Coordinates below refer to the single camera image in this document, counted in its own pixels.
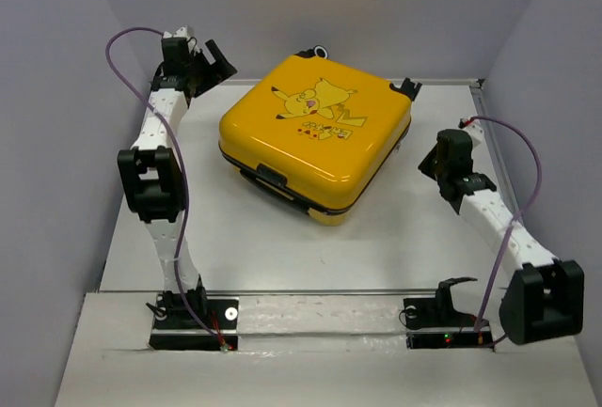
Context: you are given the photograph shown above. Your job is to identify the yellow hard-shell suitcase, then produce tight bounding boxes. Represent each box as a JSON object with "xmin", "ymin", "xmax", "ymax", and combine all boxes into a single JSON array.
[{"xmin": 219, "ymin": 45, "xmax": 421, "ymax": 226}]

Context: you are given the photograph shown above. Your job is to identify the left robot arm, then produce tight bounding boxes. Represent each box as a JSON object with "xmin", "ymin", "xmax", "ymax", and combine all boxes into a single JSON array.
[{"xmin": 117, "ymin": 26, "xmax": 236, "ymax": 327}]

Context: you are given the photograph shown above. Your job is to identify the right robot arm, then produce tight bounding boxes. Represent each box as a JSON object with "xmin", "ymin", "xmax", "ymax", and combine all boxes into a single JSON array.
[{"xmin": 419, "ymin": 125, "xmax": 585, "ymax": 345}]

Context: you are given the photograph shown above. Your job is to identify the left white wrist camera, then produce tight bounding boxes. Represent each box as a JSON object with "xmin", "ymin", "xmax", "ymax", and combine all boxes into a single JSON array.
[{"xmin": 162, "ymin": 25, "xmax": 195, "ymax": 39}]

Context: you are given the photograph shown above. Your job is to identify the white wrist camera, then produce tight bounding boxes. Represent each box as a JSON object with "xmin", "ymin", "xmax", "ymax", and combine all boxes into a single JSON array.
[
  {"xmin": 458, "ymin": 117, "xmax": 484, "ymax": 148},
  {"xmin": 162, "ymin": 25, "xmax": 195, "ymax": 39}
]

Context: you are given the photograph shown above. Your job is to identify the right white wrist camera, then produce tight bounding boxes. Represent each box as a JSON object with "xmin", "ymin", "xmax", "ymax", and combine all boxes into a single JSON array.
[{"xmin": 458, "ymin": 117, "xmax": 484, "ymax": 148}]

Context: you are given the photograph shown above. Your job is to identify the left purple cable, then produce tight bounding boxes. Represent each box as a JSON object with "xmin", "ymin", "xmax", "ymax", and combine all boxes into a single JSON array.
[{"xmin": 104, "ymin": 26, "xmax": 227, "ymax": 350}]

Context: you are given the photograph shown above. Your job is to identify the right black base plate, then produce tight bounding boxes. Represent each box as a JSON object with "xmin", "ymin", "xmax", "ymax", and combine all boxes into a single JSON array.
[{"xmin": 398, "ymin": 277, "xmax": 495, "ymax": 350}]

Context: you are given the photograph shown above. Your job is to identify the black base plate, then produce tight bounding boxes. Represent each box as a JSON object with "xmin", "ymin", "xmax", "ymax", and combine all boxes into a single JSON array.
[
  {"xmin": 146, "ymin": 295, "xmax": 239, "ymax": 352},
  {"xmin": 398, "ymin": 277, "xmax": 495, "ymax": 350}
]

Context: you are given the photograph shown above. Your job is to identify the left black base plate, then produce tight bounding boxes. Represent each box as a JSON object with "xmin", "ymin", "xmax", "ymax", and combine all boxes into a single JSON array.
[{"xmin": 146, "ymin": 295, "xmax": 239, "ymax": 352}]

